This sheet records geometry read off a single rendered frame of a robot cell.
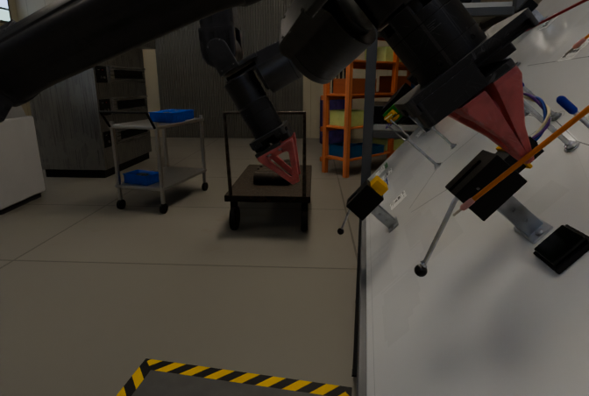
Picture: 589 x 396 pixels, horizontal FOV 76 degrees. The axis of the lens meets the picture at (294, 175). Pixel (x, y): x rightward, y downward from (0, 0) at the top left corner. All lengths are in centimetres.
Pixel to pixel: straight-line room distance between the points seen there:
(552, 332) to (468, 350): 8
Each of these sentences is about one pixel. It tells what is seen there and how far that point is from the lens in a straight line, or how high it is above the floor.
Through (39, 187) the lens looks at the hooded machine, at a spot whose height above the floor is 13.
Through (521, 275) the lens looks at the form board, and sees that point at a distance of 43.
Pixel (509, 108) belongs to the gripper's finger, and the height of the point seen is 119.
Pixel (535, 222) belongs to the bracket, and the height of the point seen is 107.
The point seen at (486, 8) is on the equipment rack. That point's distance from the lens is 143.
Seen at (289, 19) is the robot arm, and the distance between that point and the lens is 35.
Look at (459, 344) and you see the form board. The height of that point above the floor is 97.
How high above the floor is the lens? 121
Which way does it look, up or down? 14 degrees down
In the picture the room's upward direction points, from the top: straight up
